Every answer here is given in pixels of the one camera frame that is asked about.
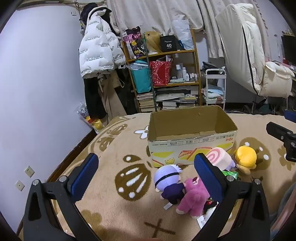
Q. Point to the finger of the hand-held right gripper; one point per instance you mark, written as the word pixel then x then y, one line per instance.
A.
pixel 277 131

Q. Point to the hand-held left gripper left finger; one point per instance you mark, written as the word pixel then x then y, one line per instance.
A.
pixel 84 178

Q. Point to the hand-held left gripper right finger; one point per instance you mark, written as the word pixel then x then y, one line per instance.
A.
pixel 208 178

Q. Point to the green packet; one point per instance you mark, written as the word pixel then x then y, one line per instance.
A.
pixel 230 174

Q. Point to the pink swirl roll plush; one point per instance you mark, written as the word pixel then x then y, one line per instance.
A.
pixel 219 157

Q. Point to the pink bear plush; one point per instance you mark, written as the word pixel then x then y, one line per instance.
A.
pixel 193 197

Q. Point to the black tissue packet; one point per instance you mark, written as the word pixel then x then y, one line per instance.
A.
pixel 210 206

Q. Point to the printed cardboard box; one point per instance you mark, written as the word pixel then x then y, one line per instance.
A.
pixel 192 148

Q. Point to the yellow plush toy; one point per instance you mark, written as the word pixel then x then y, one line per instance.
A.
pixel 246 156

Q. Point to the white-haired doll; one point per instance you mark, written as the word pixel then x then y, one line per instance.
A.
pixel 167 177

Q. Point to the white paper label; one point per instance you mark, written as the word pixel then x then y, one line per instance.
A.
pixel 203 221

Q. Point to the cream pillow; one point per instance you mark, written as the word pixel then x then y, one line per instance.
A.
pixel 276 80

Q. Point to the yellow toy in plastic bag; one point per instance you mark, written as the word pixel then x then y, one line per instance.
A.
pixel 96 122

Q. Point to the white trolley cart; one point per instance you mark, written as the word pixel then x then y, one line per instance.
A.
pixel 215 88

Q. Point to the grey cloth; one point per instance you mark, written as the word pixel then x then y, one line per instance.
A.
pixel 284 208

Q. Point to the black monitor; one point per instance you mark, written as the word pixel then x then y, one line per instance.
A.
pixel 289 51

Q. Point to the black pants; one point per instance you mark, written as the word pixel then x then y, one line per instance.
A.
pixel 93 97

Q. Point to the stack of books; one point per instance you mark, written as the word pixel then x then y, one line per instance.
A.
pixel 145 102
pixel 177 102

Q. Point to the beige trench coat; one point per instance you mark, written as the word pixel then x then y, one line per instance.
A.
pixel 112 97

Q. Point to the white duvet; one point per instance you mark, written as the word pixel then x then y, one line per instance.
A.
pixel 238 46

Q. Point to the wooden shelf unit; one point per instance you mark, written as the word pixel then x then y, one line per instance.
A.
pixel 197 69

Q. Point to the group of small bottles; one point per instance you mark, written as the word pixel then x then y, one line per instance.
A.
pixel 185 74

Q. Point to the red patterned bag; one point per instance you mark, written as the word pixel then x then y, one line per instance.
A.
pixel 160 73

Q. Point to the teal bag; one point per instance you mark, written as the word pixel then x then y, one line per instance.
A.
pixel 141 77

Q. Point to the white puffer jacket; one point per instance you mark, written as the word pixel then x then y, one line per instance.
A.
pixel 99 46

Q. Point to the clear plastic bag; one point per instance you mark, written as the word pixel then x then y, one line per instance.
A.
pixel 183 34

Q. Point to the black box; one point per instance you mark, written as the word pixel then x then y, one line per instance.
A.
pixel 170 44

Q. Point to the purple printed bag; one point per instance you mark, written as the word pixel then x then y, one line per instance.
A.
pixel 134 42

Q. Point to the blonde wig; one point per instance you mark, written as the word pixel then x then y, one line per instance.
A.
pixel 153 42

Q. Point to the black hanging garment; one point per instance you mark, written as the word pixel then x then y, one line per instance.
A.
pixel 92 11

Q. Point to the white curtain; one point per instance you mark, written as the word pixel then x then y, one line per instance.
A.
pixel 157 14

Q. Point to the white wall socket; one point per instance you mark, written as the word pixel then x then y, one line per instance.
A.
pixel 29 171
pixel 19 185

